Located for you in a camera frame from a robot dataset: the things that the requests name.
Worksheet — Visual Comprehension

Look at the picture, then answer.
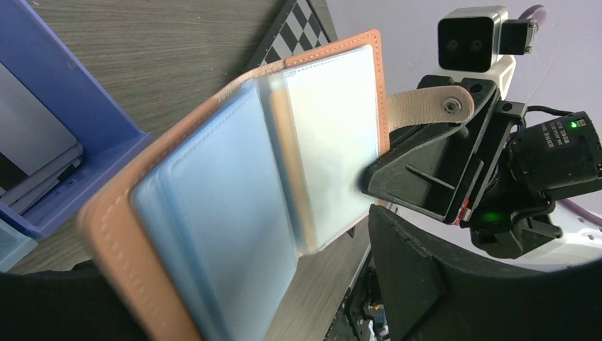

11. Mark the black white chessboard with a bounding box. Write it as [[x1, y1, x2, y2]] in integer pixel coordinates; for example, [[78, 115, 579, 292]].
[[243, 0, 337, 72]]

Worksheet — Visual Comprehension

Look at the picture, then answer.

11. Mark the grey silver card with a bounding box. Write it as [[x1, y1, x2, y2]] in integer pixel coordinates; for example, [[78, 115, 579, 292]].
[[1, 65, 83, 213]]

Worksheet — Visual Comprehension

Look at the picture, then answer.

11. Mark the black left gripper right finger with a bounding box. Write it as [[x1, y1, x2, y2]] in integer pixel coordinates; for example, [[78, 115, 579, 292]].
[[368, 205, 601, 340]]

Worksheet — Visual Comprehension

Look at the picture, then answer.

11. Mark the orange leather card holder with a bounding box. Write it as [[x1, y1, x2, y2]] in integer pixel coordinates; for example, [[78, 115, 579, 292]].
[[76, 28, 476, 341]]

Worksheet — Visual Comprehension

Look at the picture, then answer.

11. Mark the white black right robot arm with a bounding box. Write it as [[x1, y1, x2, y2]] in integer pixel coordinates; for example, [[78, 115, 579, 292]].
[[361, 78, 601, 259]]

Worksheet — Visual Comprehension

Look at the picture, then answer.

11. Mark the blue purple drawer organizer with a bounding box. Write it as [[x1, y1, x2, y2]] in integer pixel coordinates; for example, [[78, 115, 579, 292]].
[[0, 0, 154, 274]]

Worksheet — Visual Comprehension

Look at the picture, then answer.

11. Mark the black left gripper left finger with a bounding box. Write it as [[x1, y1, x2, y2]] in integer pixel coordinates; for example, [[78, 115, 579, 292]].
[[1, 261, 148, 341]]

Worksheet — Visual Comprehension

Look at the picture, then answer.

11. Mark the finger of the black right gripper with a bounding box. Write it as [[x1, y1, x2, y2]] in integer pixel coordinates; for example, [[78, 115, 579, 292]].
[[361, 78, 500, 224]]

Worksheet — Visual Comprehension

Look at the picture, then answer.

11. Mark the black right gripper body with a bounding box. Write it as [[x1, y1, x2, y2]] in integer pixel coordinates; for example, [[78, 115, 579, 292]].
[[452, 98, 561, 259]]

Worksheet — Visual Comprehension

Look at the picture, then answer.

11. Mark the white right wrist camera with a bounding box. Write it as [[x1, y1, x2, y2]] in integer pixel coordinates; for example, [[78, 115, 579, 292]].
[[432, 5, 541, 102]]

